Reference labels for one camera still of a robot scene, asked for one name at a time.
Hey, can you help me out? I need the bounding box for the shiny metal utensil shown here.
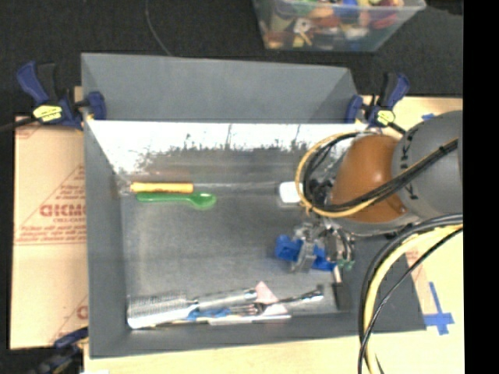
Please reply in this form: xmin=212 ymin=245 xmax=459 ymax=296
xmin=278 ymin=289 xmax=325 ymax=305

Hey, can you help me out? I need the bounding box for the grey metal bin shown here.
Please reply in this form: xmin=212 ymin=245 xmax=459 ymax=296
xmin=80 ymin=52 xmax=426 ymax=358

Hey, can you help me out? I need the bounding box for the green plastic spoon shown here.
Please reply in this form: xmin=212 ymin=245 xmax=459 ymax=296
xmin=135 ymin=191 xmax=218 ymax=211

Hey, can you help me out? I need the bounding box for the pink and white packet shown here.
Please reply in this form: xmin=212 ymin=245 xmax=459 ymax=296
xmin=208 ymin=280 xmax=292 ymax=326

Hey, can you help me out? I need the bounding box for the white rounded block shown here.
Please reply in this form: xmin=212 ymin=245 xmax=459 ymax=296
xmin=278 ymin=181 xmax=304 ymax=204

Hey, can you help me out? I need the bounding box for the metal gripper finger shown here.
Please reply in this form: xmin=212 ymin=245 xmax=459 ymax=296
xmin=291 ymin=243 xmax=316 ymax=274
xmin=292 ymin=226 xmax=313 ymax=245

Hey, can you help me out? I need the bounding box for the small blue flat thing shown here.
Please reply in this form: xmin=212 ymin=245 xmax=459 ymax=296
xmin=186 ymin=307 xmax=232 ymax=322

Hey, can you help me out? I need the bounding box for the yellow-orange stick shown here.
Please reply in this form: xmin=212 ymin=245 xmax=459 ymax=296
xmin=129 ymin=182 xmax=195 ymax=195

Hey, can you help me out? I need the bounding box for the silver metal grater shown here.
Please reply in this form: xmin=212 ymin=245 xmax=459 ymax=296
xmin=126 ymin=288 xmax=260 ymax=330

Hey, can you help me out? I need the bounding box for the brown cardboard board red print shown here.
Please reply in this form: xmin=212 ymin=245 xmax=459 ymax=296
xmin=8 ymin=115 xmax=91 ymax=351

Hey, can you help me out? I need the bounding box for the blue plastic toy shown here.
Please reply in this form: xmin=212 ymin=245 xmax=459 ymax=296
xmin=274 ymin=233 xmax=337 ymax=273

